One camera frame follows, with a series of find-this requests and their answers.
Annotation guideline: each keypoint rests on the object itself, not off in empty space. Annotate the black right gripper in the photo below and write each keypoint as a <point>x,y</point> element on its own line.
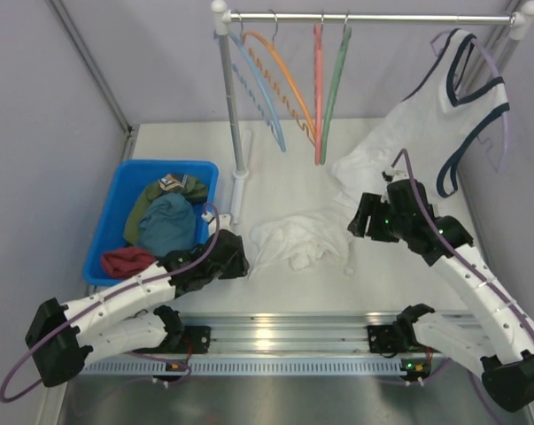
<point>371,205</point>

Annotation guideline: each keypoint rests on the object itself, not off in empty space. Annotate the teal blue garment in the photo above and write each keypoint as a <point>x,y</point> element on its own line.
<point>169,224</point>

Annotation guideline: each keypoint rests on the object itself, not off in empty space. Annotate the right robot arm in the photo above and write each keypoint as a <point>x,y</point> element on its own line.
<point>502,355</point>

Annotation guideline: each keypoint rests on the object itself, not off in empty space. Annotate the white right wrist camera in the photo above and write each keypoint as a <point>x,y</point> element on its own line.
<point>391,175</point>

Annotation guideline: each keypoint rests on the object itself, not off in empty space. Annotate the pink hanger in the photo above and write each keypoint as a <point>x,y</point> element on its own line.
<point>318,89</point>

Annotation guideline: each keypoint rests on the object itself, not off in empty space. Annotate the white slotted cable duct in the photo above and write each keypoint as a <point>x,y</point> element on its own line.
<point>378,366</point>

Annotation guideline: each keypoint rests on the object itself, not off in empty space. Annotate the blue plastic bin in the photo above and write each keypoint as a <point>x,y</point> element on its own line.
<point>130,179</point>

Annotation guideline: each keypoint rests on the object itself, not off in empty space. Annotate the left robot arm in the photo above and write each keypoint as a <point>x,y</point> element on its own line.
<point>130,316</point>

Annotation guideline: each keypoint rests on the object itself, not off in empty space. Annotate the aluminium mounting rail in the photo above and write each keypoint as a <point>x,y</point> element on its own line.
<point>275,332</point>

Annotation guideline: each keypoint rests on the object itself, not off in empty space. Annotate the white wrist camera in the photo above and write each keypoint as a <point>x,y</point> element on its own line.
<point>214,223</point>
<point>391,175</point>

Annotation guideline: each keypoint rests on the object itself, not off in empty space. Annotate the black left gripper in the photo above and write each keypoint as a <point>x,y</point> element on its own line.
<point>233,255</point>

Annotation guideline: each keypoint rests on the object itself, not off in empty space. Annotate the white garment rack with rail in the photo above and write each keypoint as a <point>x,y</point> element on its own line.
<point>517,20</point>

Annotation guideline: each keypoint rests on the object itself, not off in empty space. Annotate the olive green garment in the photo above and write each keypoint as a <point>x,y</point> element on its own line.
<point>189,186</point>

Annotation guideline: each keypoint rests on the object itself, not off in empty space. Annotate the orange hanger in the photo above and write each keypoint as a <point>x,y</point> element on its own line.
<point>303,118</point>

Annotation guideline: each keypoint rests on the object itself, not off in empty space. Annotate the white navy-trimmed tank top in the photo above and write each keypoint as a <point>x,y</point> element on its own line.
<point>435,123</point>

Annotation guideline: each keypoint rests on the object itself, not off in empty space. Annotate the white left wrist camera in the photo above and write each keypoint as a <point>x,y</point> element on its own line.
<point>214,223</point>

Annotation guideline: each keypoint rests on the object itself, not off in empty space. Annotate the light blue hanger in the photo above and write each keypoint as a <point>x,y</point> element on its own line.
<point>223,35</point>

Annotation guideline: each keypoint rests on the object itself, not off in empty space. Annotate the green hanger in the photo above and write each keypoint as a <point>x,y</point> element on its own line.
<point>334,88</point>

